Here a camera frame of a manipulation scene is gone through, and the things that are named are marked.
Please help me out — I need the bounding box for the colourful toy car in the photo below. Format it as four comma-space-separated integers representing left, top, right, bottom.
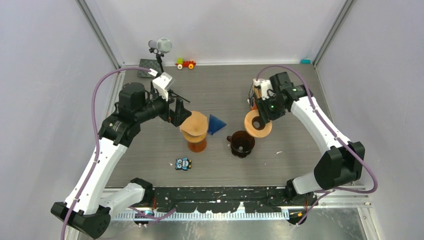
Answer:
175, 58, 196, 70

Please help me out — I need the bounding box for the teal block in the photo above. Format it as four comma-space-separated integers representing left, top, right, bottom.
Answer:
300, 58, 312, 65

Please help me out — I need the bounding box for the amber glass carafe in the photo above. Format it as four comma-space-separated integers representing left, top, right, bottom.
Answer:
187, 139, 207, 153

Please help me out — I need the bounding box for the orange coffee filter box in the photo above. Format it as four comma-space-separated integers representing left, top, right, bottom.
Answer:
247, 78, 263, 110

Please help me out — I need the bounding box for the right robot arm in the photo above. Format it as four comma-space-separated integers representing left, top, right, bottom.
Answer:
249, 72, 365, 205

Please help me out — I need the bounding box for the wooden ring stand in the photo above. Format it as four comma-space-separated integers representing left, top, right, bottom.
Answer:
244, 109, 273, 138

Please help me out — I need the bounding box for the blue plastic dripper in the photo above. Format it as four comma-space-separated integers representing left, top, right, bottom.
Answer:
207, 114, 227, 135

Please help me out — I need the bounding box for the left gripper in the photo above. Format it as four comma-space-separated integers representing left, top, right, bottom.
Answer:
135, 86, 191, 126

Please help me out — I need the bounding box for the silver microphone on tripod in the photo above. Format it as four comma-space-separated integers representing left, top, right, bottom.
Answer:
147, 37, 191, 104

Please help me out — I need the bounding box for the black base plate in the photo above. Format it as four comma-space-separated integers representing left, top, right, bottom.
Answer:
134, 186, 316, 214

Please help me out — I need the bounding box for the dark grey studded plate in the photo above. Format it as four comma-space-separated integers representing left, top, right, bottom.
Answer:
137, 59, 162, 79

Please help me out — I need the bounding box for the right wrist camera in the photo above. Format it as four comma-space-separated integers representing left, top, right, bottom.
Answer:
252, 78, 275, 100

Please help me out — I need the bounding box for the blue owl sticker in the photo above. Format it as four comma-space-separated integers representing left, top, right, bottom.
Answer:
175, 157, 192, 171

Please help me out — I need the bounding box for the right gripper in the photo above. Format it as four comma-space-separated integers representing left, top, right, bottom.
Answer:
255, 92, 286, 125

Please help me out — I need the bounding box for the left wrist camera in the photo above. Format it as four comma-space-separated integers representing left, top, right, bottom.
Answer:
152, 72, 175, 102

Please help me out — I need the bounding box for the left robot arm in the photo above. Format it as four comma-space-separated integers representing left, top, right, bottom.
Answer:
50, 82, 192, 239

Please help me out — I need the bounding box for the brown paper coffee filter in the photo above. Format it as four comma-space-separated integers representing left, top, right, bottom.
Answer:
179, 111, 208, 137

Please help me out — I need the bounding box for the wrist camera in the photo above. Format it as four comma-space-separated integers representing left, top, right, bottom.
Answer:
152, 72, 175, 102
252, 78, 275, 100

